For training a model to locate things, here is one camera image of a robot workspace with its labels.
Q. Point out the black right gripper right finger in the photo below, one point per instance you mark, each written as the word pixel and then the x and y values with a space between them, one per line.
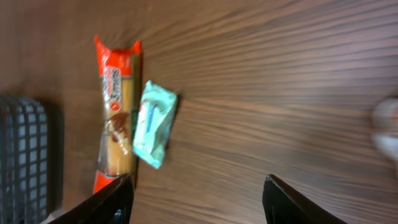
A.
pixel 283 204

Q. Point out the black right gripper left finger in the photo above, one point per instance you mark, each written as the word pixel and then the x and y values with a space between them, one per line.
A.
pixel 112 204

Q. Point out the teal snack wrapper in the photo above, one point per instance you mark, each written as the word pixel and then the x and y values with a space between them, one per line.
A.
pixel 155 117

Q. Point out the orange biscuit packet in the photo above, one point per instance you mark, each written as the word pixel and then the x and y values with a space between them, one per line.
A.
pixel 120 73

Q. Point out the white tube gold cap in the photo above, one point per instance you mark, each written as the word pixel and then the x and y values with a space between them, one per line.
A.
pixel 384 120

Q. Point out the grey plastic shopping basket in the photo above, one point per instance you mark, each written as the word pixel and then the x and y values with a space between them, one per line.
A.
pixel 24 172

